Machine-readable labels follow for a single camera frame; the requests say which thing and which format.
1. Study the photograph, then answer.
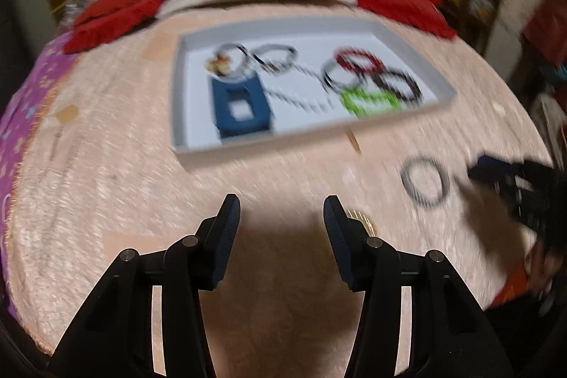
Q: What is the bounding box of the blue hair claw clip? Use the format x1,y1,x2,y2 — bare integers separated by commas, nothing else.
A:
209,74,276,144

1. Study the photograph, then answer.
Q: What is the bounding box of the red hanging cloth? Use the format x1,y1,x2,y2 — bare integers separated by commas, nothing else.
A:
523,0,567,64

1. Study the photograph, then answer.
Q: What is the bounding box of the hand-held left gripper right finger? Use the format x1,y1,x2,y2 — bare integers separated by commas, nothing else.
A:
323,196,515,378

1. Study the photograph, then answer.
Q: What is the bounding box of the dark brown bead bracelet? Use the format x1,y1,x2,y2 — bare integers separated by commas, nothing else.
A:
372,70,423,104

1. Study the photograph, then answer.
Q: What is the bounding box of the white shallow cardboard tray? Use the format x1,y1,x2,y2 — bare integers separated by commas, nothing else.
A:
170,17,458,171

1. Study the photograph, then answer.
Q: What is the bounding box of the clear bracelet with charm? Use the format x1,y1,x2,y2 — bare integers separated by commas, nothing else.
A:
204,43,253,80

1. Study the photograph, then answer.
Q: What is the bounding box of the orange cloth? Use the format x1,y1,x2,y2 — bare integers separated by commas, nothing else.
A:
492,274,532,308

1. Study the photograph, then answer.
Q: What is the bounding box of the red bead bracelet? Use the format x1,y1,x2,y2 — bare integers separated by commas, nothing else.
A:
334,47,385,73

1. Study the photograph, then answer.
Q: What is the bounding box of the pink textured blanket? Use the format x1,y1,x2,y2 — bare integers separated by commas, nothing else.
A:
6,0,554,354

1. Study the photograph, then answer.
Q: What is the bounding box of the green bead bracelet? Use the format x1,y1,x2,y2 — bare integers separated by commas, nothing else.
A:
340,88,402,117

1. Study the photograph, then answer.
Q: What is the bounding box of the red ruffled pillow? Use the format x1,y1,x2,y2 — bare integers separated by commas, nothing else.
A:
339,0,457,40

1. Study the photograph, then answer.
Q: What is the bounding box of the grey braided cord bracelet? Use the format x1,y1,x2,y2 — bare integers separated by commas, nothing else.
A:
322,60,366,92

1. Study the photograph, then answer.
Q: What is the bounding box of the white pearl necklace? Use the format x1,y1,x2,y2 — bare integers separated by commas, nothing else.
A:
261,63,337,113

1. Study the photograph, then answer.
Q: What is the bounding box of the black braided hair tie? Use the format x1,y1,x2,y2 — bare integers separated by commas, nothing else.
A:
401,157,451,208

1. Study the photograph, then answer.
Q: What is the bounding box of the gold hair comb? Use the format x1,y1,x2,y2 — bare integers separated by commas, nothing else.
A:
348,209,377,237

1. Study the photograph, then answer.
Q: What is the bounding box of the purple patterned cloth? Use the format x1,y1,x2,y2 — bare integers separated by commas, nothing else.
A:
0,30,78,210

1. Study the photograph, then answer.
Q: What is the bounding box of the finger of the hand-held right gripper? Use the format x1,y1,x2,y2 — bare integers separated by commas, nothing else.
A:
467,156,526,186

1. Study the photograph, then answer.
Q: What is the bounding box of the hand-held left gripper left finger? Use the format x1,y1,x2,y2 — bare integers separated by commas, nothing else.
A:
49,194,242,378

